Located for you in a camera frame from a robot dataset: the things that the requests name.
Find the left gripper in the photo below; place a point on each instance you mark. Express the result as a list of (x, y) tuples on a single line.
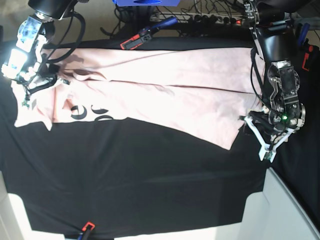
[(271, 130)]

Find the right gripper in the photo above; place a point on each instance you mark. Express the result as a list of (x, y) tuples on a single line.
[(47, 78)]

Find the pink T-shirt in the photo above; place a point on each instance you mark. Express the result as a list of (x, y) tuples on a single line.
[(200, 92)]

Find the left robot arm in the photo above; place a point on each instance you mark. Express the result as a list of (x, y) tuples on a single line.
[(275, 43)]

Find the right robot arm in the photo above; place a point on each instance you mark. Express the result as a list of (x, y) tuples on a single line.
[(26, 64)]

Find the black table cloth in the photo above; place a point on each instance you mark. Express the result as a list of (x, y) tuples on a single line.
[(130, 177)]

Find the blue plastic box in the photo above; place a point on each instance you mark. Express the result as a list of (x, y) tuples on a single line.
[(131, 3)]

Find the blue handled clamp, red jaw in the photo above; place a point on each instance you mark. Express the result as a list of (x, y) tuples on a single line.
[(146, 34)]

